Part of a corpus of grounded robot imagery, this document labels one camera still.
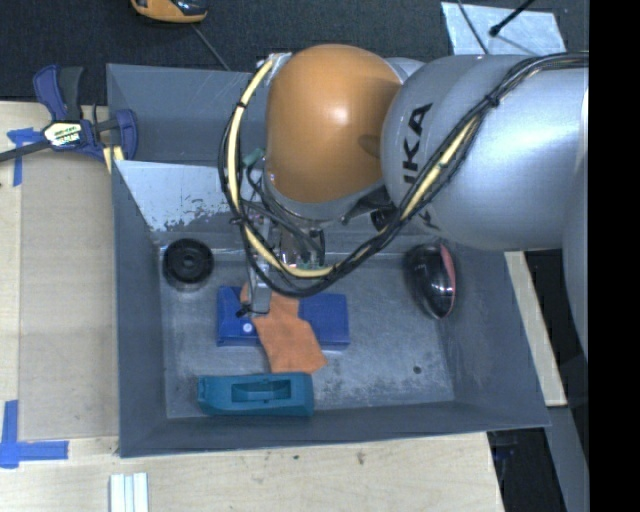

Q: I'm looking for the orange cloth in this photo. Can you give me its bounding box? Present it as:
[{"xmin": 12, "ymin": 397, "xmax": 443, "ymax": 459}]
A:
[{"xmin": 239, "ymin": 282, "xmax": 329, "ymax": 375}]

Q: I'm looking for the blue flat block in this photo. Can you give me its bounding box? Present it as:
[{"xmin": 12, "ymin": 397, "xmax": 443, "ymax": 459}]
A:
[{"xmin": 215, "ymin": 285, "xmax": 352, "ymax": 349}]

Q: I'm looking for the grey metal bin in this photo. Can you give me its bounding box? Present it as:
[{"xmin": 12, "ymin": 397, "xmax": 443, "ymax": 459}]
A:
[{"xmin": 105, "ymin": 62, "xmax": 553, "ymax": 459}]

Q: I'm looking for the black and pink oval object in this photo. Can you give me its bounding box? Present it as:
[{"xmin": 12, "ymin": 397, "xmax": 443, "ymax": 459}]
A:
[{"xmin": 402, "ymin": 242, "xmax": 458, "ymax": 321}]

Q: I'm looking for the black round ring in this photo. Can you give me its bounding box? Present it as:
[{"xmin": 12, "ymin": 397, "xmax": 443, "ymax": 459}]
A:
[{"xmin": 162, "ymin": 238, "xmax": 216, "ymax": 288}]

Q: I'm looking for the teal block with handle slot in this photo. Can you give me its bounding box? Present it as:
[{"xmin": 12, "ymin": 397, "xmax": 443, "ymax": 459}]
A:
[{"xmin": 196, "ymin": 372, "xmax": 316, "ymax": 418}]

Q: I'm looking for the black cylinder on white bracket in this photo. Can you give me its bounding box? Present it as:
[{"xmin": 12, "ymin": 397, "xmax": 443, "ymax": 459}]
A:
[{"xmin": 370, "ymin": 206, "xmax": 399, "ymax": 233}]

